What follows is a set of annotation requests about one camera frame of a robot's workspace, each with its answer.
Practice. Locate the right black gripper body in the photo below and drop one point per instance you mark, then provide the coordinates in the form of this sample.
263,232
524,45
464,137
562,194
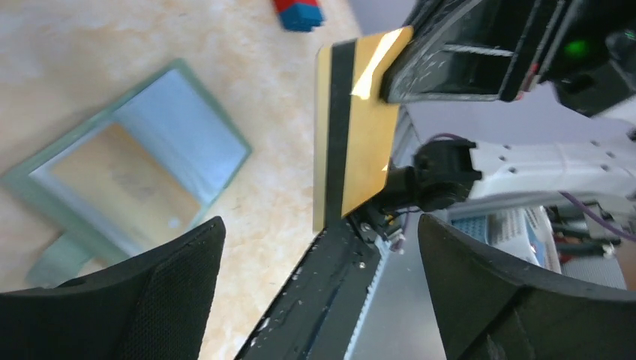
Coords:
584,49

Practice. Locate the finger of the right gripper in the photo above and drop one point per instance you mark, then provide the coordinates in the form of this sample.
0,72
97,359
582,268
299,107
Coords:
446,66

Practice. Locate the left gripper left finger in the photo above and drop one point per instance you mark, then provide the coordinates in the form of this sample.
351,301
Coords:
151,306

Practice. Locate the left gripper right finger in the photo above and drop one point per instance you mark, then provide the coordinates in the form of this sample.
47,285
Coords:
489,304

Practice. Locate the gold credit card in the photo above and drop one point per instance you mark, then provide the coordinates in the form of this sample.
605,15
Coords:
354,128
114,175

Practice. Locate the green leather card holder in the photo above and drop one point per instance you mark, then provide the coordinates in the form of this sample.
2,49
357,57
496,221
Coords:
178,121

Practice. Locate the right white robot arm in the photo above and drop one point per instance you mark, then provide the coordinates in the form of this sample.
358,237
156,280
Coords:
448,171

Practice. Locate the coloured toy brick block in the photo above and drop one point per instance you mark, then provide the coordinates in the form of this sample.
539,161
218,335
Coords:
299,15

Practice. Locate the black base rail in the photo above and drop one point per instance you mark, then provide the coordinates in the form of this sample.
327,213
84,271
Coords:
320,310

